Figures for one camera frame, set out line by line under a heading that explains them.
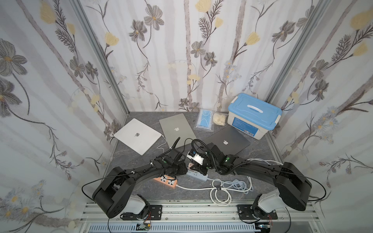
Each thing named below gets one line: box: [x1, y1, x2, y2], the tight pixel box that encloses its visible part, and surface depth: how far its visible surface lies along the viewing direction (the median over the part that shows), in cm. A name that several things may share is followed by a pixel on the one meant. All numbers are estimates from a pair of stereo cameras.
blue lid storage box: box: [227, 92, 283, 140], surface depth 101 cm
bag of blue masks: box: [193, 108, 215, 132], surface depth 117 cm
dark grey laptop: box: [202, 124, 251, 156], surface depth 109 cm
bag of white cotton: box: [212, 112, 226, 126], surface depth 117 cm
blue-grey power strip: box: [186, 169, 209, 182], surface depth 86 cm
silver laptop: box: [158, 113, 197, 149], surface depth 113 cm
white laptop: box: [113, 117, 163, 156], surface depth 107 cm
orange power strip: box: [152, 174, 178, 188], surface depth 83 cm
